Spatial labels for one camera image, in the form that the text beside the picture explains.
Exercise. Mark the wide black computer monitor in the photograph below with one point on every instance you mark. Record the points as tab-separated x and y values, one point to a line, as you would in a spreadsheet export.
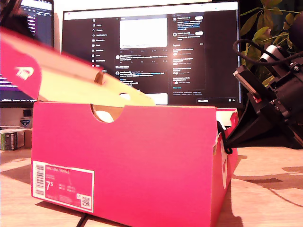
213	71

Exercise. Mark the brown cardboard box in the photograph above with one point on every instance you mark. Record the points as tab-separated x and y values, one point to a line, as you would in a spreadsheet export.
28	139

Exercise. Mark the red shoebox with hinged lid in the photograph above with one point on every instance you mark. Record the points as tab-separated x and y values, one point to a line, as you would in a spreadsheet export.
142	165

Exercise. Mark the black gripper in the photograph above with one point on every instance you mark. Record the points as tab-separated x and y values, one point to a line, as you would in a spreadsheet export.
286	99

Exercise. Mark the white shoe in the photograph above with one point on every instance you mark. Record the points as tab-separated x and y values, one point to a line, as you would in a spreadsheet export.
104	117

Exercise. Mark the green printed small box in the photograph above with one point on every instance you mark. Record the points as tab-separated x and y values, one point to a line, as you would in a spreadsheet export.
8	142

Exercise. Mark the white flat box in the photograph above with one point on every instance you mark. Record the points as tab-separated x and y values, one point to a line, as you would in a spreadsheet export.
14	130

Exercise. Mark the leafy plant in black pot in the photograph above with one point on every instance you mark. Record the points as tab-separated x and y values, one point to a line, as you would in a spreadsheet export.
260	35

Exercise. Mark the monitor with purple text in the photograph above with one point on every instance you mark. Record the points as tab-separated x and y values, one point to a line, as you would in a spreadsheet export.
45	30

